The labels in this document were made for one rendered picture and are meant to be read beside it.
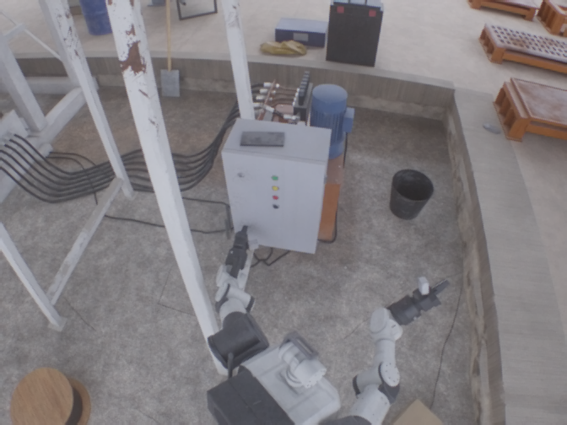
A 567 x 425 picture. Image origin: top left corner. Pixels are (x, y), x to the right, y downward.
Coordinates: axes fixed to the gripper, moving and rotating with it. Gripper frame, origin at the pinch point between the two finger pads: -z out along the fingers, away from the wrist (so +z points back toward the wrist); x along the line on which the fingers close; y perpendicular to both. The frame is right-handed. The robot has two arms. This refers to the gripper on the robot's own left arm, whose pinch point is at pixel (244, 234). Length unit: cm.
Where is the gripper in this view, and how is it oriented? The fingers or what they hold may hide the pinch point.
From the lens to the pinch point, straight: 170.8
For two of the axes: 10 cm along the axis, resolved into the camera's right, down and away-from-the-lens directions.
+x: 0.0, 6.3, 7.8
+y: 9.8, 1.5, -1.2
